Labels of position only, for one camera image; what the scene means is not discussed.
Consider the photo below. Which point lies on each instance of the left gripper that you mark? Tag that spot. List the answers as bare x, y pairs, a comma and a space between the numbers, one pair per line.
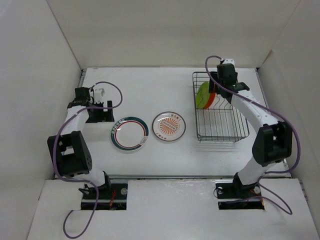
104, 116

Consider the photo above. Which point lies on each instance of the orange plate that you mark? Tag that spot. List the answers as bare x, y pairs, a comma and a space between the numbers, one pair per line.
211, 98

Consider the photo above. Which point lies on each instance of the white plate green rim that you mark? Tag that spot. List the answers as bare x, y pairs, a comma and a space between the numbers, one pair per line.
129, 133

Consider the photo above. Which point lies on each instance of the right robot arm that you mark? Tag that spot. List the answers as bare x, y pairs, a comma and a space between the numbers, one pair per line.
273, 141

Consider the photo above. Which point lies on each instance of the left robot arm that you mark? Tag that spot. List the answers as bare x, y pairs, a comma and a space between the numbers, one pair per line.
70, 156

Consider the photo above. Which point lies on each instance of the white plate sunburst pattern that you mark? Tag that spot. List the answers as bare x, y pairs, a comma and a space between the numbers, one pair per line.
168, 126

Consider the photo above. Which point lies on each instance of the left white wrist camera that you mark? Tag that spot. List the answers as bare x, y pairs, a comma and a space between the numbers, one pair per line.
97, 95

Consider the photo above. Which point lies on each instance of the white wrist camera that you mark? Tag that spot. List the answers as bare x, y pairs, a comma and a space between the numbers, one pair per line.
228, 61
97, 95

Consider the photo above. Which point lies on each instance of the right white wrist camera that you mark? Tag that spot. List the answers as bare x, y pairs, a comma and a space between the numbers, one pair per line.
228, 61

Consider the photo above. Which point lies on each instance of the grey wire dish rack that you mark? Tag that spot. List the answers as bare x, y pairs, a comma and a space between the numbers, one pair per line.
220, 122

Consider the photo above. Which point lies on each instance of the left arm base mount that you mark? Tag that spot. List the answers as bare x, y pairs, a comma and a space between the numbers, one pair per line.
110, 197

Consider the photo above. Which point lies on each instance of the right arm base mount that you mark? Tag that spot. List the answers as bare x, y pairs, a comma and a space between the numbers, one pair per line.
231, 198

